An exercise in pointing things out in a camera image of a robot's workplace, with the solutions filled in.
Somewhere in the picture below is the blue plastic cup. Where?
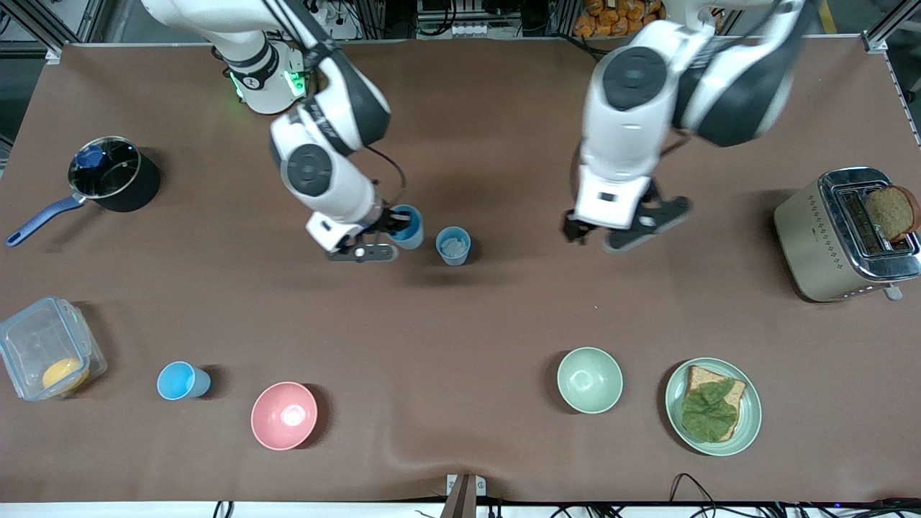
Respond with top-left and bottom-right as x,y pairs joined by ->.
387,204 -> 426,251
156,361 -> 212,401

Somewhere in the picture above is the blue cup holding paper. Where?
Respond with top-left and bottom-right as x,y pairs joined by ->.
435,226 -> 472,267

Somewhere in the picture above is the brown table cover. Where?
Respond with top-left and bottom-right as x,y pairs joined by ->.
0,36 -> 921,504

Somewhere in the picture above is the pale green bowl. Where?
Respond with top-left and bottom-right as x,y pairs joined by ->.
556,347 -> 625,415

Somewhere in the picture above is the bag of orange buns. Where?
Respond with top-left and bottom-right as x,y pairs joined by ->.
573,0 -> 666,38

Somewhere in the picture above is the pink bowl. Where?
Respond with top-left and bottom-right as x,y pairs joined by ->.
250,381 -> 319,452

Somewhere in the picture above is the beige and chrome toaster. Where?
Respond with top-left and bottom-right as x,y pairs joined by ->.
773,166 -> 921,303

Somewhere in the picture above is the green lettuce leaf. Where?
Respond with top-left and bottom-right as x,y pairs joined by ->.
681,379 -> 740,441

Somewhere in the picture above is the brown bread slice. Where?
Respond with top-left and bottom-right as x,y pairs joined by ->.
684,365 -> 748,442

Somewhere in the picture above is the glass lid with blue knob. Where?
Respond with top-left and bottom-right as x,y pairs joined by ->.
68,137 -> 142,199

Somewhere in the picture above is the pale green plate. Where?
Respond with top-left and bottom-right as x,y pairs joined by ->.
664,357 -> 763,457

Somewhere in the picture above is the dark toast slice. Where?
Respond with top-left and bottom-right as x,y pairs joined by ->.
863,185 -> 921,243

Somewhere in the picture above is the orange round food piece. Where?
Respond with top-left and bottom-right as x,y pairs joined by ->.
41,358 -> 91,393

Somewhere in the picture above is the clear plastic food container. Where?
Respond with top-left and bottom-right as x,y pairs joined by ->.
0,296 -> 109,401

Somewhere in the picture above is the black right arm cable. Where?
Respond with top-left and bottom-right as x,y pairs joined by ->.
364,145 -> 409,211

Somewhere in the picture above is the black pot with blue handle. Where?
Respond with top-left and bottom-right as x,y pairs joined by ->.
6,135 -> 161,249

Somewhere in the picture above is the black looped floor cable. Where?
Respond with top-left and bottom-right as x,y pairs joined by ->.
669,472 -> 722,509

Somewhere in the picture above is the metal clamp bracket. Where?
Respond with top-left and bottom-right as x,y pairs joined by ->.
440,473 -> 487,518

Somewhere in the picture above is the aluminium frame profile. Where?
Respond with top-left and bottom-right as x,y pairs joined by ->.
863,0 -> 921,55
0,0 -> 105,64

